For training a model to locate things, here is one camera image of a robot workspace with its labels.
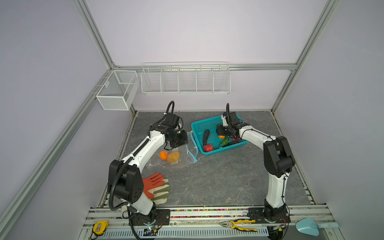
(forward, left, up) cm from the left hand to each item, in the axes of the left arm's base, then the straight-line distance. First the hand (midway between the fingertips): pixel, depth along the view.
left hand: (189, 143), depth 83 cm
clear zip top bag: (-1, +4, -11) cm, 12 cm away
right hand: (+14, -21, -9) cm, 26 cm away
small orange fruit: (0, +16, -12) cm, 20 cm away
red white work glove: (-19, +19, -16) cm, 31 cm away
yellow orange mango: (-2, +10, -10) cm, 15 cm away
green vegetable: (+8, -24, -13) cm, 29 cm away
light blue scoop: (-41, -55, -15) cm, 70 cm away
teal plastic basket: (+18, -6, -12) cm, 23 cm away
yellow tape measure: (-35, +44, -13) cm, 58 cm away
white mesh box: (+41, +46, +7) cm, 62 cm away
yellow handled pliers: (-38, -18, -14) cm, 44 cm away
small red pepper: (+2, -11, -9) cm, 15 cm away
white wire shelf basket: (+43, 0, +14) cm, 45 cm away
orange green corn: (+8, -21, -7) cm, 23 cm away
